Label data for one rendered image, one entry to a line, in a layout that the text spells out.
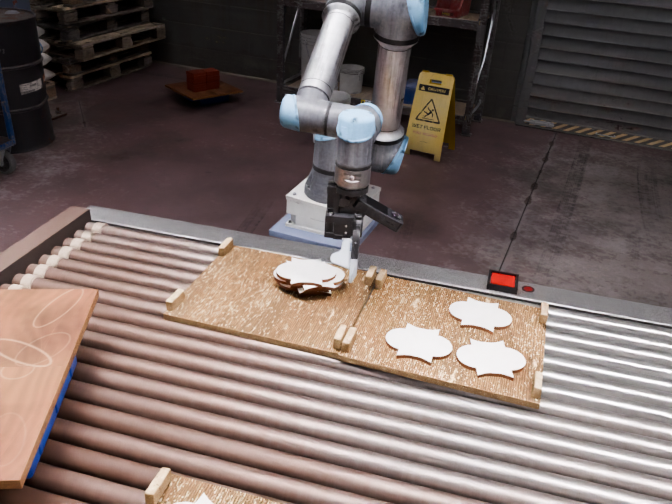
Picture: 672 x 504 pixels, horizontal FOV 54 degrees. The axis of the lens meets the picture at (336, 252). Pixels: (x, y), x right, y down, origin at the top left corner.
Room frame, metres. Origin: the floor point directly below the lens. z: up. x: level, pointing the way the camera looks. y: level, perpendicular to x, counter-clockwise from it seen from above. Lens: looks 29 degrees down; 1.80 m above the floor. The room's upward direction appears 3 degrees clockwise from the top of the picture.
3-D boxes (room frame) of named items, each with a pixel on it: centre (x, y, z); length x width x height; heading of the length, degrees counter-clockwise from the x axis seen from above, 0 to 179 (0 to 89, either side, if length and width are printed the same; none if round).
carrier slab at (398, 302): (1.22, -0.26, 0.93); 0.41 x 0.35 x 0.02; 74
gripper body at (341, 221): (1.30, -0.02, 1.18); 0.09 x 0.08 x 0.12; 87
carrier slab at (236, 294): (1.33, 0.13, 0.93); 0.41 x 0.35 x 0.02; 75
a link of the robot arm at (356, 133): (1.30, -0.03, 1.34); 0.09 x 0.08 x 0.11; 170
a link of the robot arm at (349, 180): (1.30, -0.02, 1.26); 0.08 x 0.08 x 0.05
